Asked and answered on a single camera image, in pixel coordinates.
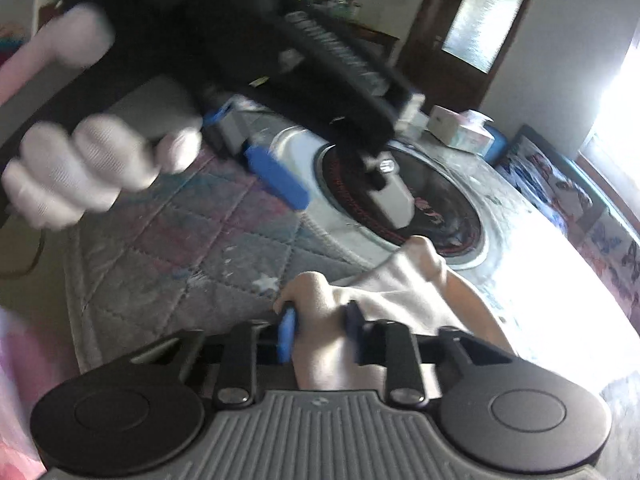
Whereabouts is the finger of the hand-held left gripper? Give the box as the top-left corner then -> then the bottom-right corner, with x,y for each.
202,101 -> 236,126
245,144 -> 310,210

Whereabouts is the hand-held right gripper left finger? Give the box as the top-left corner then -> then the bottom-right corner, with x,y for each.
130,302 -> 300,407

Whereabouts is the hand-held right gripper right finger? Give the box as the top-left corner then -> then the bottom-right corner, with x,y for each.
345,300 -> 518,407

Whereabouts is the cream garment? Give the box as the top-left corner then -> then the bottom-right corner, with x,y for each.
272,235 -> 516,391

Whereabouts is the person's left forearm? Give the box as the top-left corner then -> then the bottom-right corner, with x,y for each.
0,45 -> 51,108

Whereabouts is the person's left hand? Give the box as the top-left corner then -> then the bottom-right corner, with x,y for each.
0,2 -> 203,231

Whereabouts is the black round induction cooktop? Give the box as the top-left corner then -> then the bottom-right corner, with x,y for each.
315,140 -> 483,258

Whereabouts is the grey quilted star tablecloth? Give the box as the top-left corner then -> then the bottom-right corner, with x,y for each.
65,105 -> 640,391

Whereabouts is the dark wooden display cabinet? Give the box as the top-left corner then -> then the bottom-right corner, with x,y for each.
295,0 -> 401,61

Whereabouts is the dark wooden door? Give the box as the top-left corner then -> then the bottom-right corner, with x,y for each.
395,0 -> 543,111

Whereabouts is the white tissue box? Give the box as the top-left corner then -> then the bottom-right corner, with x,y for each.
427,105 -> 496,156

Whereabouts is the blue sofa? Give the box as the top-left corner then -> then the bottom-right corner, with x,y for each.
487,125 -> 640,311

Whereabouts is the pink printed clothing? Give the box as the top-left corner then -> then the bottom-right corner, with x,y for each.
0,305 -> 81,480

